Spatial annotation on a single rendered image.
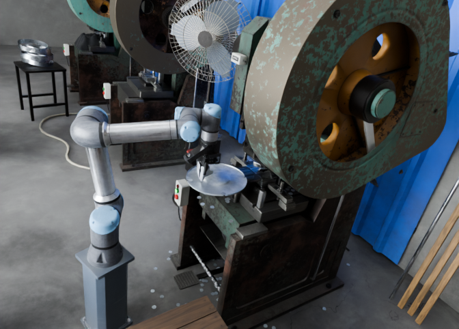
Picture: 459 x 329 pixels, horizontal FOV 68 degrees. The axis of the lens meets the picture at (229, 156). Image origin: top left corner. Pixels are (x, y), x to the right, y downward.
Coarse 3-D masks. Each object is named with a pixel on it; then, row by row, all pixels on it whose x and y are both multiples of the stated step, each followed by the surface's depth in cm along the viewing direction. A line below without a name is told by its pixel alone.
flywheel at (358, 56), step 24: (384, 24) 115; (360, 48) 115; (384, 48) 124; (408, 48) 129; (336, 72) 115; (360, 72) 118; (408, 72) 134; (336, 96) 120; (360, 96) 113; (384, 96) 111; (408, 96) 137; (336, 120) 126; (360, 120) 133; (384, 120) 142; (336, 144) 132; (360, 144) 141
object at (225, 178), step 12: (192, 168) 168; (216, 168) 171; (228, 168) 173; (204, 180) 160; (216, 180) 160; (228, 180) 161; (240, 180) 163; (204, 192) 150; (216, 192) 152; (228, 192) 153
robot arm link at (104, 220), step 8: (104, 208) 146; (112, 208) 147; (96, 216) 142; (104, 216) 143; (112, 216) 143; (120, 216) 153; (96, 224) 140; (104, 224) 140; (112, 224) 141; (96, 232) 140; (104, 232) 141; (112, 232) 143; (96, 240) 143; (104, 240) 143; (112, 240) 145
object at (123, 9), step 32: (128, 0) 229; (160, 0) 246; (192, 0) 252; (128, 32) 238; (160, 32) 256; (160, 64) 260; (128, 96) 290; (160, 96) 298; (192, 96) 309; (128, 160) 308; (160, 160) 324
